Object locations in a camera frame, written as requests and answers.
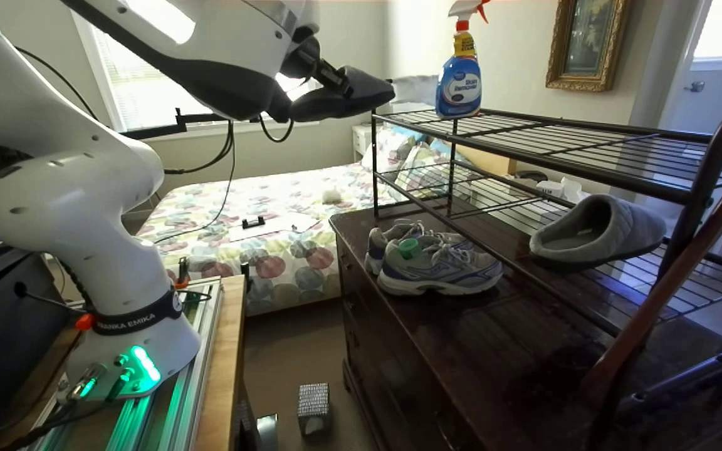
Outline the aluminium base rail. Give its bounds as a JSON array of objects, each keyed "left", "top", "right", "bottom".
[{"left": 32, "top": 279, "right": 227, "bottom": 451}]

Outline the bed with floral quilt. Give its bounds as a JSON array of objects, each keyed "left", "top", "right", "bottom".
[{"left": 137, "top": 123, "right": 464, "bottom": 319}]

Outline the blue spray bottle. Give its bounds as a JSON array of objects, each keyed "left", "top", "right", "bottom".
[{"left": 434, "top": 0, "right": 495, "bottom": 120}]

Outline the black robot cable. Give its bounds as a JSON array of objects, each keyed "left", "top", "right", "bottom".
[{"left": 164, "top": 116, "right": 297, "bottom": 177}]

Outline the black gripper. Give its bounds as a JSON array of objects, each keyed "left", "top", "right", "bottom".
[{"left": 283, "top": 24, "right": 356, "bottom": 91}]

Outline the thin black camera cable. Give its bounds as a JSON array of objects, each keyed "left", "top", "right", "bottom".
[{"left": 208, "top": 123, "right": 243, "bottom": 234}]

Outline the grey blue sneaker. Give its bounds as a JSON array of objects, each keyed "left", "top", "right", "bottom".
[
  {"left": 375, "top": 236, "right": 506, "bottom": 298},
  {"left": 363, "top": 219, "right": 464, "bottom": 274}
]

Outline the small grey box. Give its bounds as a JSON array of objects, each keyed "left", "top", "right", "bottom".
[{"left": 297, "top": 380, "right": 333, "bottom": 438}]

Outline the grey bed slipper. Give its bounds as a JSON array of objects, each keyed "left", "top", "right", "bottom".
[
  {"left": 528, "top": 194, "right": 670, "bottom": 269},
  {"left": 289, "top": 65, "right": 400, "bottom": 125}
]

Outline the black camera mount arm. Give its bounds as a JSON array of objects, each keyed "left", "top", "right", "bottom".
[{"left": 121, "top": 105, "right": 239, "bottom": 143}]

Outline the white folded cloth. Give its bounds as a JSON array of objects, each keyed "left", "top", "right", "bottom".
[{"left": 395, "top": 76, "right": 445, "bottom": 110}]

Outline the black metal shoe rack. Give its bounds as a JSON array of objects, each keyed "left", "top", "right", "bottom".
[{"left": 368, "top": 76, "right": 722, "bottom": 420}]

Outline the gold framed picture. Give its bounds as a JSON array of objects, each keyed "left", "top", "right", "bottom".
[{"left": 544, "top": 0, "right": 634, "bottom": 95}]

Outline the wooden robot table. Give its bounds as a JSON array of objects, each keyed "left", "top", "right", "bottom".
[{"left": 194, "top": 274, "right": 251, "bottom": 451}]

